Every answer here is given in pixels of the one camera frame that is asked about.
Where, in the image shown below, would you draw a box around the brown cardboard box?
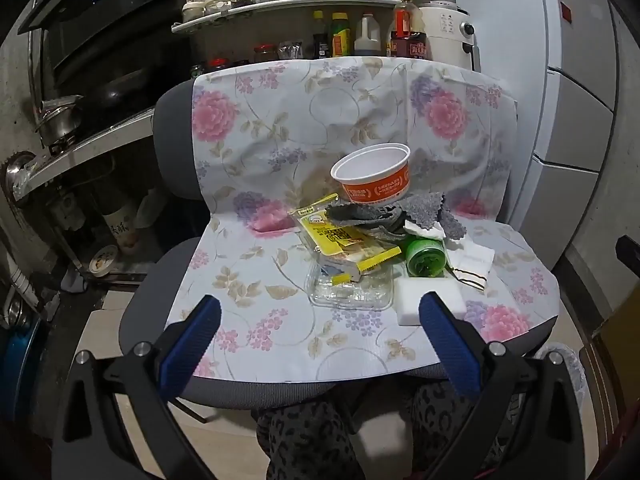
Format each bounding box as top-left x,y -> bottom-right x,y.
592,305 -> 640,413

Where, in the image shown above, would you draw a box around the dark soy sauce bottle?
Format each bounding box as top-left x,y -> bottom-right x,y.
312,10 -> 330,59

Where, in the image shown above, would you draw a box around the white sponge block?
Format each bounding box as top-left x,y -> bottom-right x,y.
395,276 -> 467,326

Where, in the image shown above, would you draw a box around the green plastic bottle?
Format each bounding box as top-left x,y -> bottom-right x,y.
404,236 -> 447,278

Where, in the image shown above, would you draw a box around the yellow green labelled bottle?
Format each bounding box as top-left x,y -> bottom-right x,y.
330,12 -> 353,57

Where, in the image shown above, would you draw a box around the white plastic jug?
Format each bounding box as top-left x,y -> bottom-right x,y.
354,14 -> 390,56

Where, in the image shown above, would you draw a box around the translucent plastic jug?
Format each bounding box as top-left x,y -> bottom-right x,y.
135,187 -> 169,229

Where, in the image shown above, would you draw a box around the grey rag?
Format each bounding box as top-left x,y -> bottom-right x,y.
326,192 -> 467,242

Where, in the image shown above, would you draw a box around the orange and white paper bowl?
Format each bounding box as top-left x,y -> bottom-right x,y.
330,143 -> 412,206

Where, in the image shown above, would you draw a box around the white striped paper napkin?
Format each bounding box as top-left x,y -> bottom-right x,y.
445,237 -> 496,291

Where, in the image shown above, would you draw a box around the yellow snack packet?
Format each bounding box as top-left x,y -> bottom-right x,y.
294,194 -> 403,277

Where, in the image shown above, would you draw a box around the steel stove counter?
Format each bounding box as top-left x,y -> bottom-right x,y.
12,105 -> 157,198

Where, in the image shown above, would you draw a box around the grey office chair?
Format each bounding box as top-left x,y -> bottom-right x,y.
100,57 -> 563,413

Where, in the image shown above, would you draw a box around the black wok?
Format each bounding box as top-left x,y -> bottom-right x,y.
86,67 -> 162,107

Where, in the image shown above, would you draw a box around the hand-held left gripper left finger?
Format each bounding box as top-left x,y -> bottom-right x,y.
52,295 -> 223,480

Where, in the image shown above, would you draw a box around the small printed bowl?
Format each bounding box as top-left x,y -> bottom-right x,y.
89,245 -> 119,275

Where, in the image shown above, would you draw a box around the white refrigerator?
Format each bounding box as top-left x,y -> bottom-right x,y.
452,0 -> 623,266

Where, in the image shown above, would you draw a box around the white labelled bottle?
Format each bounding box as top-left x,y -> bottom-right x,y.
102,200 -> 139,252

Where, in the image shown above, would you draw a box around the leopard print pants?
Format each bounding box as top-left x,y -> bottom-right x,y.
250,380 -> 506,480

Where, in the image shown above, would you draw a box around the white kitchen appliance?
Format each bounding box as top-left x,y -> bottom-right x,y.
419,1 -> 482,72

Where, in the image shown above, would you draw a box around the white curved shelf rack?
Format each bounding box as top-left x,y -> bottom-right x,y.
171,0 -> 402,36

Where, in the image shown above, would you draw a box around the steel pot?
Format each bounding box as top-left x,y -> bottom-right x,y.
34,95 -> 86,147

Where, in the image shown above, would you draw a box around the floral printed cloth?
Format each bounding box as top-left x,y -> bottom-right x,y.
165,56 -> 561,383

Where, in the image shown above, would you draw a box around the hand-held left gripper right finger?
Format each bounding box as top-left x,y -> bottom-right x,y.
415,290 -> 586,480

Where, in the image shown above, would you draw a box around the clear plastic tray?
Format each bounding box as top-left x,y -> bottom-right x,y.
306,252 -> 396,309

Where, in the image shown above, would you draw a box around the white paper tissue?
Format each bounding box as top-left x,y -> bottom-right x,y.
404,220 -> 446,242

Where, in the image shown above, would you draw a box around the black range hood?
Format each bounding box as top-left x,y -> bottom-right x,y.
20,0 -> 190,92

